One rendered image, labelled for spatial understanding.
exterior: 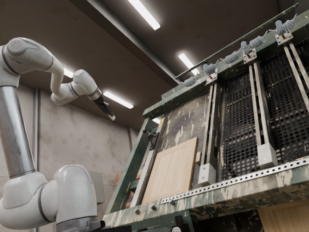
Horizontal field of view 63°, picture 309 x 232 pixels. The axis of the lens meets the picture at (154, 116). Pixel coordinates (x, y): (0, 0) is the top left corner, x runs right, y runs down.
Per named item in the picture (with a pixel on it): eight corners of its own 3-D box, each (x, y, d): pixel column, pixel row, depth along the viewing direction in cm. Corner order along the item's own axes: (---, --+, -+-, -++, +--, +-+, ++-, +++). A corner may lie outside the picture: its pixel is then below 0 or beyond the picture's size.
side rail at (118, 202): (114, 223, 182) (104, 214, 178) (151, 125, 265) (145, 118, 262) (120, 221, 178) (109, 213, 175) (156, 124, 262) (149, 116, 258)
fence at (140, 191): (133, 211, 166) (129, 208, 165) (163, 122, 238) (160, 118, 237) (138, 210, 163) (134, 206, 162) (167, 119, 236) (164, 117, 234)
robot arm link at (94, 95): (90, 85, 171) (95, 91, 175) (82, 95, 166) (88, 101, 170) (100, 85, 166) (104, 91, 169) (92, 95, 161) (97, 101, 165)
